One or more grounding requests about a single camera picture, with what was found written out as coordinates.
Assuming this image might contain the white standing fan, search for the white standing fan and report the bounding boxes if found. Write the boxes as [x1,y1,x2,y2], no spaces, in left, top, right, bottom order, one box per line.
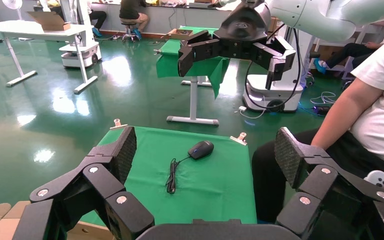
[1,0,24,21]

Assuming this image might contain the seated person in dark shirt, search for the seated person in dark shirt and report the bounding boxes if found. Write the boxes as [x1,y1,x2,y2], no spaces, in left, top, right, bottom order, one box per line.
[119,0,150,41]

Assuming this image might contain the operator bare forearm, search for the operator bare forearm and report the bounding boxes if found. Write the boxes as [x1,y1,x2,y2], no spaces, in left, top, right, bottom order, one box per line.
[310,77,384,150]

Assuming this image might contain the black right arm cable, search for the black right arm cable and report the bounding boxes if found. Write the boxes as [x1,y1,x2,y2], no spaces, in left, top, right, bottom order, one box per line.
[244,28,302,111]

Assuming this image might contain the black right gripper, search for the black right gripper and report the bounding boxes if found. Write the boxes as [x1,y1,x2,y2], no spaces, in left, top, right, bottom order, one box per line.
[177,2,297,91]

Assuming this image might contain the small open cardboard box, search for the small open cardboard box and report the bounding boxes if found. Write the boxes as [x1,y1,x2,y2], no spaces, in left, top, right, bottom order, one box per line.
[165,28,195,41]

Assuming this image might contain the seated person with blue shoes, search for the seated person with blue shoes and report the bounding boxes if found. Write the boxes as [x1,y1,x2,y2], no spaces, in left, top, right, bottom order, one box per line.
[312,18,384,75]

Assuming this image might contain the round swivel stool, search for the round swivel stool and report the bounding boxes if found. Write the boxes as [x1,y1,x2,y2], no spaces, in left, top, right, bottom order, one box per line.
[120,21,139,43]

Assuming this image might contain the long grey workbench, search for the long grey workbench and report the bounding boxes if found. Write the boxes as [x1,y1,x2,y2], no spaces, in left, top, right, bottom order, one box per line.
[90,1,233,36]

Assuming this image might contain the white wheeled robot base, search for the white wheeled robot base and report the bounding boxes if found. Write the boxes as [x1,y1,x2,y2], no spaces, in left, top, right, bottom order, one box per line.
[59,0,103,69]

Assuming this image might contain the white power adapter with cable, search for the white power adapter with cable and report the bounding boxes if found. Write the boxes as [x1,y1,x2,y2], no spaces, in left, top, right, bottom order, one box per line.
[234,105,266,120]

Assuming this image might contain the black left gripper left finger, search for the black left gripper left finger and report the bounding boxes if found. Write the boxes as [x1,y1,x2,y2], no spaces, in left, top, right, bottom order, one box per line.
[12,125,155,240]

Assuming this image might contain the black power strip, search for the black power strip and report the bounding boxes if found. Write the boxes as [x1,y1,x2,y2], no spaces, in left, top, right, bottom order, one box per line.
[312,105,331,116]

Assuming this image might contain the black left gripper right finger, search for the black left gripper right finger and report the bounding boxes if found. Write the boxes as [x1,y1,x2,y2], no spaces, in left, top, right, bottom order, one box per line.
[274,126,384,240]

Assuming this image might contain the white game controller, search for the white game controller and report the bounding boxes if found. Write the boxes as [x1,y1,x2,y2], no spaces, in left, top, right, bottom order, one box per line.
[363,169,384,187]

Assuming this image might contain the white robot base with column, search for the white robot base with column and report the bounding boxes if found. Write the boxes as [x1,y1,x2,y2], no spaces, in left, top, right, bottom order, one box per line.
[242,26,315,114]

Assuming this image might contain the white background table frame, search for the white background table frame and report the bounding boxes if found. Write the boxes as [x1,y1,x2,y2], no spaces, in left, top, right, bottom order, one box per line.
[166,76,220,127]

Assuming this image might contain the white desk with T-legs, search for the white desk with T-legs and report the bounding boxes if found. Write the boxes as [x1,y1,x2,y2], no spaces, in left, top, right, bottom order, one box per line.
[0,19,99,95]

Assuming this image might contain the large open cardboard box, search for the large open cardboard box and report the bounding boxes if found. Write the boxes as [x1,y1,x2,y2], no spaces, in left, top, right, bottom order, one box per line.
[26,10,72,32]

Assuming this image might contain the person in black trousers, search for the person in black trousers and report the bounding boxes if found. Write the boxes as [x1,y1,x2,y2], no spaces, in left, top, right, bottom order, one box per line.
[86,0,108,38]

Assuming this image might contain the white cable coil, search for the white cable coil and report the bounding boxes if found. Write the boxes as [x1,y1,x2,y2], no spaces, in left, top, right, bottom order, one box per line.
[309,91,338,106]

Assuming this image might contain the green tablecloth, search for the green tablecloth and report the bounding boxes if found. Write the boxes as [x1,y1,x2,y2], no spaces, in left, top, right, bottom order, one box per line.
[79,125,258,226]

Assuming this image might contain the silver binder clip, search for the silver binder clip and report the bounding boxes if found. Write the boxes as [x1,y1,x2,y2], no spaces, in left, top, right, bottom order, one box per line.
[230,132,248,146]
[109,118,129,130]

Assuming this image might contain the black wired computer mouse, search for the black wired computer mouse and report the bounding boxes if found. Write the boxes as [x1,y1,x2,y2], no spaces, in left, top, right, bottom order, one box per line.
[165,140,215,195]

